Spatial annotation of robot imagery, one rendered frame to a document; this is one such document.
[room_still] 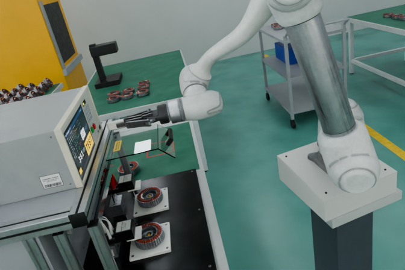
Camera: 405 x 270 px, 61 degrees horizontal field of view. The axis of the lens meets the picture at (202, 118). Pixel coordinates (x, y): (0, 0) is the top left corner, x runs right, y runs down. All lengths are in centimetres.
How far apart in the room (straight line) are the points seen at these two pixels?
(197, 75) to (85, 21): 524
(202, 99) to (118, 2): 522
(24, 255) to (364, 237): 128
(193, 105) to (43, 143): 53
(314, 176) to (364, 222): 33
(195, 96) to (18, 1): 372
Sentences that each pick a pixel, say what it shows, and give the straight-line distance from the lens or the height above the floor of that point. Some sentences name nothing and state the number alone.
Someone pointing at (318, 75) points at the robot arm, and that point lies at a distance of 103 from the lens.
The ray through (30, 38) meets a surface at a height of 126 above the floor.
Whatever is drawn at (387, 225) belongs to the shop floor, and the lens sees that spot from 252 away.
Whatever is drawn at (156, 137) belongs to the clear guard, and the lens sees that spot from 143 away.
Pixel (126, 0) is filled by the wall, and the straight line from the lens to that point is 638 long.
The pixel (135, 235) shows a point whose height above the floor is 83.
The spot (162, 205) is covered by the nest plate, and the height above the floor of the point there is 78.
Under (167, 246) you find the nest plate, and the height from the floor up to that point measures 78.
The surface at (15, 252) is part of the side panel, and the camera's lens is 119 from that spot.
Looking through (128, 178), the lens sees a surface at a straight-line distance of 150.
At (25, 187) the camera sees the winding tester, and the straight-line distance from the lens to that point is 120.
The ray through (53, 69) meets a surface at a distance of 483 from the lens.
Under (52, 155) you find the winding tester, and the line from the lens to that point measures 112.
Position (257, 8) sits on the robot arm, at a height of 152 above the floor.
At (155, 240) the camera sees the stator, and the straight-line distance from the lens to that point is 131.
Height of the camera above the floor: 166
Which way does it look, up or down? 23 degrees down
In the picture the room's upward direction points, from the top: 12 degrees counter-clockwise
